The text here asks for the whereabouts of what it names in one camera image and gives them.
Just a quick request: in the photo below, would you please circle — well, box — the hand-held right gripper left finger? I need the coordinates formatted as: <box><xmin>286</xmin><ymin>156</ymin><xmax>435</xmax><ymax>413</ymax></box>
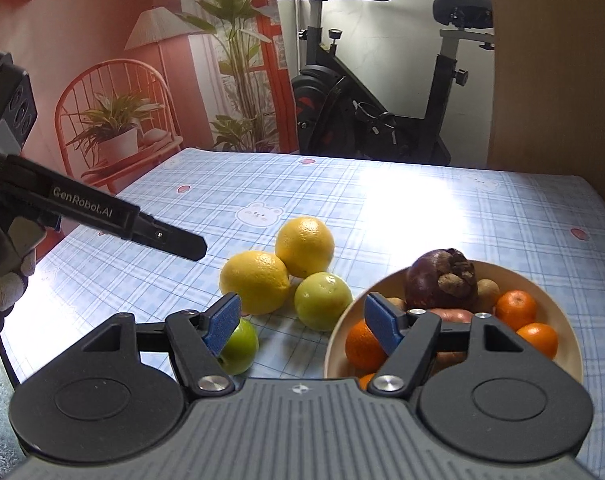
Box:
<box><xmin>77</xmin><ymin>293</ymin><xmax>243</xmax><ymax>396</ymax></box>

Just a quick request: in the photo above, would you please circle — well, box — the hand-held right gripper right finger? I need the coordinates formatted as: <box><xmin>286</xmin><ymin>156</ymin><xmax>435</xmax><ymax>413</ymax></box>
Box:
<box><xmin>364</xmin><ymin>293</ymin><xmax>527</xmax><ymax>395</ymax></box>

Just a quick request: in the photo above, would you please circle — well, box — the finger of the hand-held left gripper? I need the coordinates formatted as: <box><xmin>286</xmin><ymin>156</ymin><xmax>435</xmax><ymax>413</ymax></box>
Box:
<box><xmin>132</xmin><ymin>211</ymin><xmax>207</xmax><ymax>261</ymax></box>

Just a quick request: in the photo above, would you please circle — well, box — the green lime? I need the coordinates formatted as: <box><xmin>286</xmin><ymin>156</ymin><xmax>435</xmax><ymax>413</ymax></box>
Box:
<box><xmin>217</xmin><ymin>317</ymin><xmax>260</xmax><ymax>376</ymax></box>

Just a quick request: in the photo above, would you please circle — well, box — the red apple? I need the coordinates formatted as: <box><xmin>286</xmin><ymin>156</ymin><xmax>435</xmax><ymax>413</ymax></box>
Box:
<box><xmin>429</xmin><ymin>308</ymin><xmax>476</xmax><ymax>378</ymax></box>

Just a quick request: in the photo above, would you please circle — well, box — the small brown longan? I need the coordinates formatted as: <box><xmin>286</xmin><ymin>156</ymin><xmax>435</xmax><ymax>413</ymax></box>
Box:
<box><xmin>475</xmin><ymin>278</ymin><xmax>501</xmax><ymax>314</ymax></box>

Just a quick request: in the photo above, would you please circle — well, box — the beige bowl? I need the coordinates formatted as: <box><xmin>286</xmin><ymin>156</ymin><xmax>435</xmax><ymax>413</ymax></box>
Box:
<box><xmin>323</xmin><ymin>259</ymin><xmax>583</xmax><ymax>387</ymax></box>

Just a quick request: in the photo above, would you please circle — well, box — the person's left hand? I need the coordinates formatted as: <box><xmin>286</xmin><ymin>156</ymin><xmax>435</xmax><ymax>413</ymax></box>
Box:
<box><xmin>0</xmin><ymin>205</ymin><xmax>46</xmax><ymax>342</ymax></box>

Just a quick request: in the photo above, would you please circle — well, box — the yellow lemon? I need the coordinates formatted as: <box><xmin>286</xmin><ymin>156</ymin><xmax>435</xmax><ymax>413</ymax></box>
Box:
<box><xmin>219</xmin><ymin>251</ymin><xmax>292</xmax><ymax>316</ymax></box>

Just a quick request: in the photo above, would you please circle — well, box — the purple mangosteen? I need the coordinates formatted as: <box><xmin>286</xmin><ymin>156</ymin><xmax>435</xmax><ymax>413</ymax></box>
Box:
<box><xmin>404</xmin><ymin>248</ymin><xmax>479</xmax><ymax>314</ymax></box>

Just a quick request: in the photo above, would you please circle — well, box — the yellow-green round fruit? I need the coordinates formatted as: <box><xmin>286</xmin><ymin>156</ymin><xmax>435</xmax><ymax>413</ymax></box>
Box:
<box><xmin>294</xmin><ymin>272</ymin><xmax>354</xmax><ymax>332</ymax></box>

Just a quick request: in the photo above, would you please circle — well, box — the yellow orange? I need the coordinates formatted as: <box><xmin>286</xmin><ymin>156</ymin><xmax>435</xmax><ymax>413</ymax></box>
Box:
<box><xmin>275</xmin><ymin>216</ymin><xmax>335</xmax><ymax>279</ymax></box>

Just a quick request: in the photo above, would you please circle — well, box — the blue plaid tablecloth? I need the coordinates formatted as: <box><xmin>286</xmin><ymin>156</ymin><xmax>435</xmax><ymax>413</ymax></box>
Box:
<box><xmin>0</xmin><ymin>147</ymin><xmax>605</xmax><ymax>480</ymax></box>

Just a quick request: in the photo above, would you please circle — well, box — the black exercise bike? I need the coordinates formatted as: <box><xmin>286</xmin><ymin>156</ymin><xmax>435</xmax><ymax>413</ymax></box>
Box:
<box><xmin>274</xmin><ymin>0</ymin><xmax>496</xmax><ymax>167</ymax></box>

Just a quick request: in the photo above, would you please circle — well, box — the brown cardboard sheet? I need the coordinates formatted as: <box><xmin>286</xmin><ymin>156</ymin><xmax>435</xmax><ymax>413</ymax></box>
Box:
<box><xmin>487</xmin><ymin>0</ymin><xmax>605</xmax><ymax>222</ymax></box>

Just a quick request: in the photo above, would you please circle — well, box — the black cable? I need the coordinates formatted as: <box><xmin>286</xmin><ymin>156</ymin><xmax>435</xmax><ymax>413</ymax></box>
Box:
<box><xmin>0</xmin><ymin>332</ymin><xmax>21</xmax><ymax>394</ymax></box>

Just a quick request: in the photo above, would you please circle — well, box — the pink wall poster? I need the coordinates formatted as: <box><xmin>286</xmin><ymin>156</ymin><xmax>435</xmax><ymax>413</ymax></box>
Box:
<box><xmin>0</xmin><ymin>0</ymin><xmax>299</xmax><ymax>261</ymax></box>

